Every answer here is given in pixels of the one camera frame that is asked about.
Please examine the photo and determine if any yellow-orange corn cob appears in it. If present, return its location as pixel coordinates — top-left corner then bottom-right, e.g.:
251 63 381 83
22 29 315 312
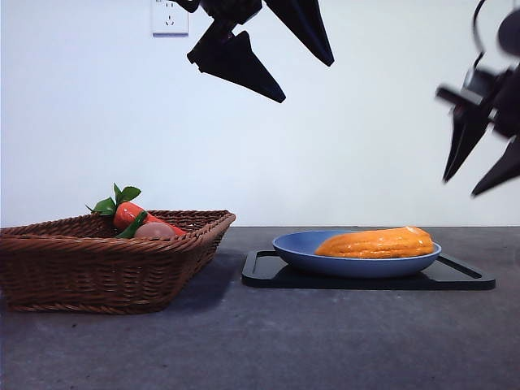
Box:
314 225 435 260

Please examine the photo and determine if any blue round plate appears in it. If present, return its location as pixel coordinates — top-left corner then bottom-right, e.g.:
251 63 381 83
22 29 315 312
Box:
271 230 443 280

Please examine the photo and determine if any brown wicker basket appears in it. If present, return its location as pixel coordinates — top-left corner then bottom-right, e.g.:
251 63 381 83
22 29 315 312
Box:
0 210 237 315

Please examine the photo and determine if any orange carrot with green leaves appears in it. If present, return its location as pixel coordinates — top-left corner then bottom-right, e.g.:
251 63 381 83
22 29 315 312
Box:
85 183 187 236

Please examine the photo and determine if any green vegetable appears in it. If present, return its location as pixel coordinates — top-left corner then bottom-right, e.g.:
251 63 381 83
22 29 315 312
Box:
115 210 148 240

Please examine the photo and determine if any black rectangular tray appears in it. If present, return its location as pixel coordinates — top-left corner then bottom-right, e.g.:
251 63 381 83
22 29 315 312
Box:
240 249 496 291

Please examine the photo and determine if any white wall socket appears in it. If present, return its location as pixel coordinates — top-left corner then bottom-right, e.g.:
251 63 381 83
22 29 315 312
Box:
152 0 190 38

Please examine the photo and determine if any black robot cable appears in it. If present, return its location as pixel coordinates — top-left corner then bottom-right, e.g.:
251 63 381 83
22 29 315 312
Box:
472 0 488 70

